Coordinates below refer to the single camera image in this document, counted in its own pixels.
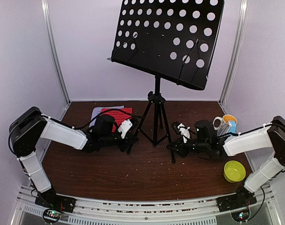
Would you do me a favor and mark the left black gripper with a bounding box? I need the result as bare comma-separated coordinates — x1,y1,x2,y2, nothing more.
100,129,139,152

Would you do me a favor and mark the yellow-green bowl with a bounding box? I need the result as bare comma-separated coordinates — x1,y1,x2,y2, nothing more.
223,160,246,183

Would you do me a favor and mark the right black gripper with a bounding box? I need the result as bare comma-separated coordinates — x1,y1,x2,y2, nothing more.
167,135,209,158

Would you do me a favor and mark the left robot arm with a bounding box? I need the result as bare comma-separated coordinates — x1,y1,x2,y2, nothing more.
8,106,140,208

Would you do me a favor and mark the lavender sheet music page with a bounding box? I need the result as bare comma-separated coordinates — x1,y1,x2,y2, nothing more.
91,105,124,119

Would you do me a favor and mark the white mug orange inside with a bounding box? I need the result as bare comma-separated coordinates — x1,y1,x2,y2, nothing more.
213,114,238,131

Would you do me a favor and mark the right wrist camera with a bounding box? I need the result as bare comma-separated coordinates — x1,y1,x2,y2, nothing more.
171,121,191,143

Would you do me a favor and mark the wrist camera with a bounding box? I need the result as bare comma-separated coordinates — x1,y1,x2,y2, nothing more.
171,121,191,143
117,118,139,139

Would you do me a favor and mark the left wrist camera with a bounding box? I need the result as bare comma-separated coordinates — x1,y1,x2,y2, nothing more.
117,118,139,139

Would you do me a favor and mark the right aluminium frame post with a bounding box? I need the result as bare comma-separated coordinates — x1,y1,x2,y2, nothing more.
219,0,249,107

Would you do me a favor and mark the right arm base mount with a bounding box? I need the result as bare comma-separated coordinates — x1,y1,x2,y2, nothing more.
216,194,257,223

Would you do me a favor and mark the blue metronome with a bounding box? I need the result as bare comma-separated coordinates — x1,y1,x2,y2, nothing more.
223,120,237,134

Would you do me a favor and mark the front aluminium rail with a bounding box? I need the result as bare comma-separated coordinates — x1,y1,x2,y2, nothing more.
16,185,274,225

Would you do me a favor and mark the red sheet music page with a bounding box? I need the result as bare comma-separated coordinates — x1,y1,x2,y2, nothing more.
104,108,133,126

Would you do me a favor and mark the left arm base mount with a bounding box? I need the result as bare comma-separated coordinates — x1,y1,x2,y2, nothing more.
35,195,76,224

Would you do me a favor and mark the aluminium frame post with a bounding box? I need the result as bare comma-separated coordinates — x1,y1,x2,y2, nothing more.
41,0,71,105
219,0,249,107

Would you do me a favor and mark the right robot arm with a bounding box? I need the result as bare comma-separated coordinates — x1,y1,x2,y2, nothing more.
167,116,285,207

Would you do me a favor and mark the left aluminium frame post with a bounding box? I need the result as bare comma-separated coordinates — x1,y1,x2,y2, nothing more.
41,0,71,105

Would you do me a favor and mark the black music stand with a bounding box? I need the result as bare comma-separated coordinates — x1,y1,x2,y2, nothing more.
106,0,225,164

